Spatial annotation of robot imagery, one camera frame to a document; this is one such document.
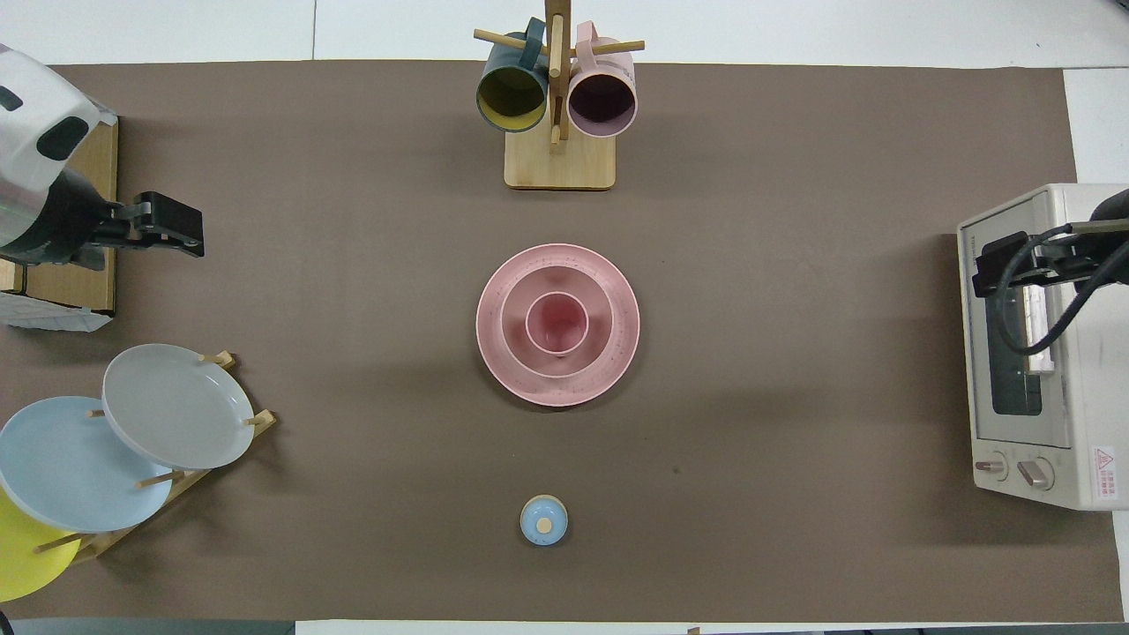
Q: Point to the white toaster oven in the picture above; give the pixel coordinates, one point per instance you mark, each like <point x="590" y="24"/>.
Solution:
<point x="1076" y="397"/>

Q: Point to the white patterned bag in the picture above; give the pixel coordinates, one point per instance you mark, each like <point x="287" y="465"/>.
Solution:
<point x="53" y="316"/>

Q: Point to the wooden plate rack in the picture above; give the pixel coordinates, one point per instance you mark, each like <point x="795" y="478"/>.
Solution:
<point x="190" y="481"/>

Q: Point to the grey plate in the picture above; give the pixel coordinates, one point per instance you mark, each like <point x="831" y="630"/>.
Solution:
<point x="176" y="406"/>

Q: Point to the wooden mug tree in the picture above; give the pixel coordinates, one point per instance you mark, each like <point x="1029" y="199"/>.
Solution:
<point x="560" y="163"/>

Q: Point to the blue lid with wooden knob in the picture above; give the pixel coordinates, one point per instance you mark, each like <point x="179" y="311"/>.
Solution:
<point x="543" y="520"/>

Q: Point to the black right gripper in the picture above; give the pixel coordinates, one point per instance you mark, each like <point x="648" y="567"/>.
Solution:
<point x="1089" y="260"/>

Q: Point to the pink cup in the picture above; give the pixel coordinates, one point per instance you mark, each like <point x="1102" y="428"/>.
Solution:
<point x="557" y="324"/>

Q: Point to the light blue plate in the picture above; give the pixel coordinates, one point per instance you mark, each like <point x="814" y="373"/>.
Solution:
<point x="71" y="467"/>

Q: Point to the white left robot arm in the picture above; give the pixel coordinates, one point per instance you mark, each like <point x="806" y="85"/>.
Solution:
<point x="35" y="106"/>

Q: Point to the wooden two-tier shelf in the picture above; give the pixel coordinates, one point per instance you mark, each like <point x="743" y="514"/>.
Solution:
<point x="84" y="291"/>

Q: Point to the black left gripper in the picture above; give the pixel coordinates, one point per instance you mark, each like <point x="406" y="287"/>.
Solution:
<point x="62" y="225"/>

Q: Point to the pink plate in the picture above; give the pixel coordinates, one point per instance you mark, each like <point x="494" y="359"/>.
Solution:
<point x="494" y="362"/>

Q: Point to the pink bowl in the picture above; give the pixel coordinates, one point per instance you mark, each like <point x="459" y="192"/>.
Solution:
<point x="516" y="339"/>

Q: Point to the pink mug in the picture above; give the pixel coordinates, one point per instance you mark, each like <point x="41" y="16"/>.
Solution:
<point x="602" y="104"/>

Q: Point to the brown table mat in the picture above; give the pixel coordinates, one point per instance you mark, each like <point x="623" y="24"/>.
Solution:
<point x="794" y="529"/>

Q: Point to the dark blue mug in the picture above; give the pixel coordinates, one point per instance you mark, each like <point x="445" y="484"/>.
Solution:
<point x="512" y="97"/>

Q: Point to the yellow plate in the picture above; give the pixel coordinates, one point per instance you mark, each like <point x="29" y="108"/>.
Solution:
<point x="26" y="564"/>

